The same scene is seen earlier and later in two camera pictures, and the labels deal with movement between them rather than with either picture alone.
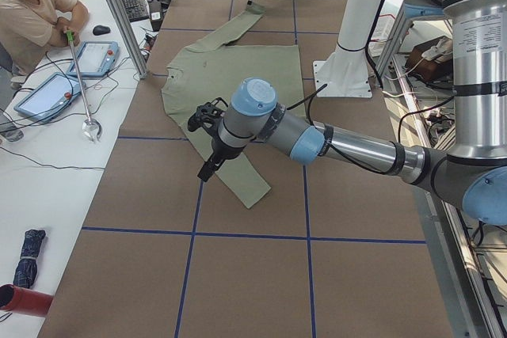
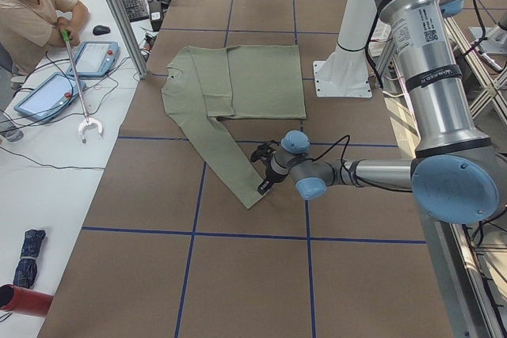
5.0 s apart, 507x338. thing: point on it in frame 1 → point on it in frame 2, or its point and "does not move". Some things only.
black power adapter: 155,14 does not move
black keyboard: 135,4 does not move
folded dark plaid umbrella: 25,272 does not move
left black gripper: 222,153 → 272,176
